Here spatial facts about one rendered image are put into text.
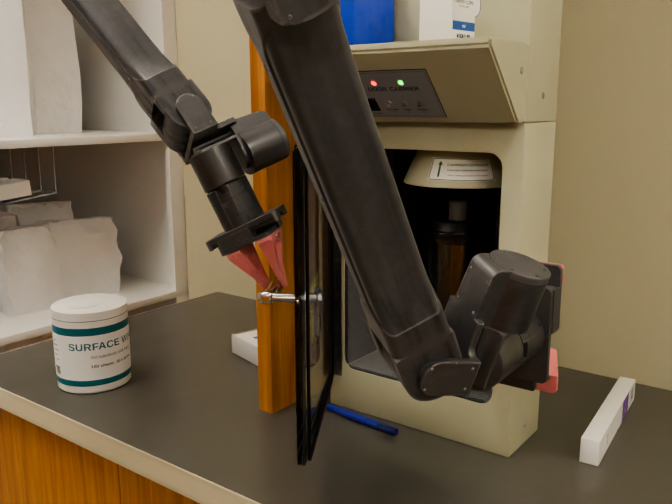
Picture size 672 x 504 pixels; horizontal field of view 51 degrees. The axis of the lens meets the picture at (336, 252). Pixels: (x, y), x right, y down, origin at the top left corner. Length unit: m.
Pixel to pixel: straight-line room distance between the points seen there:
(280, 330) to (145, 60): 0.47
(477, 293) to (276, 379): 0.60
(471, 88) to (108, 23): 0.47
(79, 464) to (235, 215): 0.59
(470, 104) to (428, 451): 0.50
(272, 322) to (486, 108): 0.48
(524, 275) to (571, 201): 0.78
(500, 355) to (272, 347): 0.56
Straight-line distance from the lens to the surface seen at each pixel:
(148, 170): 2.12
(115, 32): 1.00
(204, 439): 1.12
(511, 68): 0.91
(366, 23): 0.99
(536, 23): 0.98
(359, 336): 1.19
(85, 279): 2.03
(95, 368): 1.31
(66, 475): 1.37
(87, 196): 2.38
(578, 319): 1.44
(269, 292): 0.88
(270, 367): 1.16
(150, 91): 0.94
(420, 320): 0.59
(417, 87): 0.95
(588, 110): 1.38
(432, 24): 0.93
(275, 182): 1.10
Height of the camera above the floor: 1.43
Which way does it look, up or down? 12 degrees down
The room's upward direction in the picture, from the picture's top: straight up
